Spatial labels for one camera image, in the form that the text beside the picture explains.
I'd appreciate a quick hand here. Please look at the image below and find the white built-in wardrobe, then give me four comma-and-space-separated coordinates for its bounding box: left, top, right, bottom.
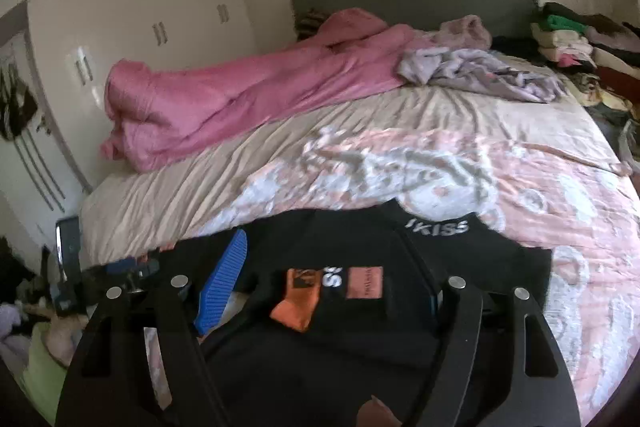
1, 0, 256, 220

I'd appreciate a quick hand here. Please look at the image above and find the mauve fluffy garment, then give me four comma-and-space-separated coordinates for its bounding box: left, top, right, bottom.
434, 15, 492, 50

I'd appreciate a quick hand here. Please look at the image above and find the pink folded duvet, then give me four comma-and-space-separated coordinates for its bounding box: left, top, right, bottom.
101, 9, 431, 172

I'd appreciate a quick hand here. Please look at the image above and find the striped dark pillow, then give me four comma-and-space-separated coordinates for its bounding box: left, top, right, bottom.
294, 9, 330, 41

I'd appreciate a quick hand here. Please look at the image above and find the pile of folded clothes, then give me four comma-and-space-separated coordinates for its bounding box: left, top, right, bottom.
532, 2, 639, 124

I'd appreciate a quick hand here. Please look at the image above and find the pink white patterned bedspread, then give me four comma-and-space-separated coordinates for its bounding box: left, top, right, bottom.
80, 87, 639, 421

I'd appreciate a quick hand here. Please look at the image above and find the crumpled lilac garment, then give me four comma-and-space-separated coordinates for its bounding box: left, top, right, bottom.
397, 48, 566, 104

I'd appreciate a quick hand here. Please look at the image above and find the black IKISS sweater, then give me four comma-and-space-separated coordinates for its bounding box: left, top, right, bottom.
158, 202, 560, 426

